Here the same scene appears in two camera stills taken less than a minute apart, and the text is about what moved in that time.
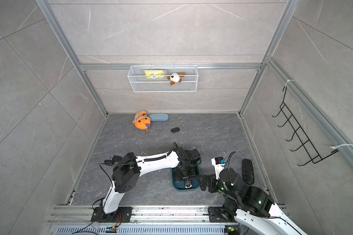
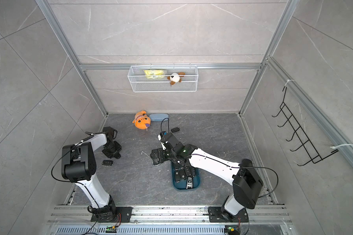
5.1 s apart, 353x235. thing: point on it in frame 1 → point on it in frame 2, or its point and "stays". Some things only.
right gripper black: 212,178 → 161,152
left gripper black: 181,176 → 111,155
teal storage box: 181,185 stays
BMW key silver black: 188,183 stays
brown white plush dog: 174,77 stays
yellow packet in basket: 154,73 stays
